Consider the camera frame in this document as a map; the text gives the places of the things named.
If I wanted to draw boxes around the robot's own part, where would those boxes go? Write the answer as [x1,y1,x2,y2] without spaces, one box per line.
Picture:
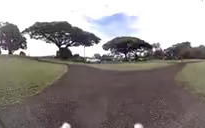
[133,122,144,128]
[60,122,72,128]

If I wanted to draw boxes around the thin pole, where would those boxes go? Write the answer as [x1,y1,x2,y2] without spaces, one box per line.
[83,45,86,63]

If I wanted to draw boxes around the grass island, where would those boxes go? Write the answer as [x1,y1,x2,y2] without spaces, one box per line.
[39,58,191,72]

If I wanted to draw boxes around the large umbrella-shaped tree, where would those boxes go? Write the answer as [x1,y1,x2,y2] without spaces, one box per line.
[22,20,102,60]

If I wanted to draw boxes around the grass verge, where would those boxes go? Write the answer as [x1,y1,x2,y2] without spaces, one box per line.
[174,59,205,103]

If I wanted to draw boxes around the round-crowned tree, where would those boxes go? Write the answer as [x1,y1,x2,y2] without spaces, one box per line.
[0,21,28,56]

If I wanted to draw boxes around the grass lawn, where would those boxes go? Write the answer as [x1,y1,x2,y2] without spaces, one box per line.
[0,54,69,109]

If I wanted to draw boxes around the flat-crowned tree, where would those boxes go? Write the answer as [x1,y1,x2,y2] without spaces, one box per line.
[101,36,154,62]

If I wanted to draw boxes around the row of trees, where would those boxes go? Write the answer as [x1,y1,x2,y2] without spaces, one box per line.
[163,41,205,62]

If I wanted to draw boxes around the white car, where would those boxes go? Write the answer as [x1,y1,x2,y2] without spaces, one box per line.
[85,57,102,64]

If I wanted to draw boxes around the dark gravel asphalt path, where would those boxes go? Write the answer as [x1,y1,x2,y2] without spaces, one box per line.
[0,61,205,128]

